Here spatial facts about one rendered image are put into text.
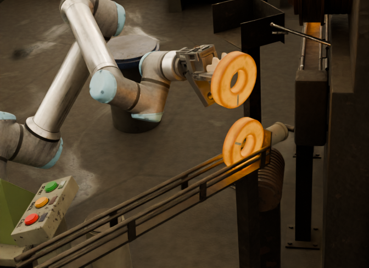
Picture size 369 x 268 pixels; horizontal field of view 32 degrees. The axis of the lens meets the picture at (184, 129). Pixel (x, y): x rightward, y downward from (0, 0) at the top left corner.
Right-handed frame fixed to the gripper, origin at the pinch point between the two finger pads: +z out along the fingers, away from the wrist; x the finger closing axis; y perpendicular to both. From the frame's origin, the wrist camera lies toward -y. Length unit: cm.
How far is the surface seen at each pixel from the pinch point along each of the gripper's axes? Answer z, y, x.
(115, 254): -29, -43, -37
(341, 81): 17.4, -10.4, 21.8
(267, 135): -1.7, -22.5, 8.0
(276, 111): -102, -67, 114
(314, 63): -25, -21, 62
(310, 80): 0.7, -13.4, 28.8
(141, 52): -128, -15, 61
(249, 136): -3.8, -20.7, 3.2
